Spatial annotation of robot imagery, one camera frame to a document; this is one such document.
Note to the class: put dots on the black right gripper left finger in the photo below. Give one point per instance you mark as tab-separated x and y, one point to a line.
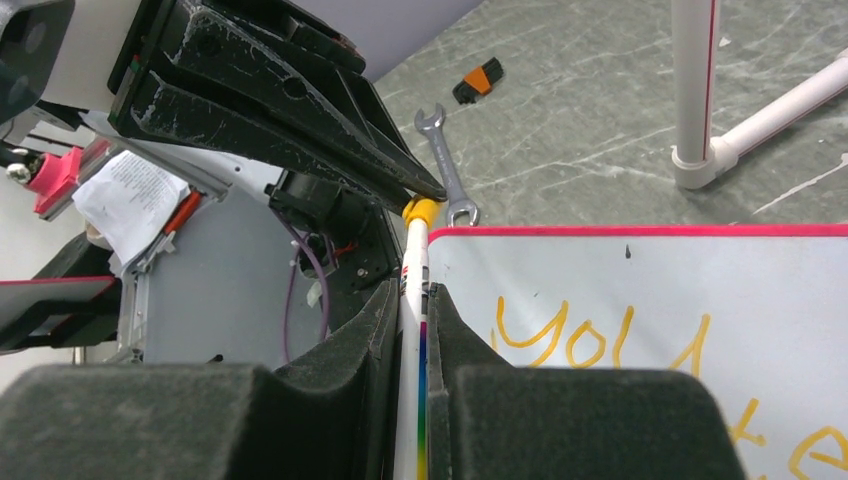
323	416

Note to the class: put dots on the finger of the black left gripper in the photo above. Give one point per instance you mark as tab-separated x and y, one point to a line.
270	60
152	109

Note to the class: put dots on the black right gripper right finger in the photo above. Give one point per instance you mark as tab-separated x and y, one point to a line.
489	419

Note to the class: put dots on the white rainbow marker pen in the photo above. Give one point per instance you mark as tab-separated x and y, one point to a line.
410	453

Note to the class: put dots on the yellow marker cap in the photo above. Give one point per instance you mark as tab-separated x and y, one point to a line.
421	208

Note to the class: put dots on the pink framed whiteboard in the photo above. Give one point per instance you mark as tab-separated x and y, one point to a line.
59	312
758	313

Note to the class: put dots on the white paper sheet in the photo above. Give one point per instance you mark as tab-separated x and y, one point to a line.
129	202

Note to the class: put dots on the pink block object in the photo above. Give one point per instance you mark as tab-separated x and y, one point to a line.
54	178

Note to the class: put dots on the silver open-end wrench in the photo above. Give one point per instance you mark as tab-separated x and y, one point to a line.
459	204

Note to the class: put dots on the orange black hex key set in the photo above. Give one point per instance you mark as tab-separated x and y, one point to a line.
479	82

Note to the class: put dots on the white PVC pipe frame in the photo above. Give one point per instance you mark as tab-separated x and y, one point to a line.
745	72

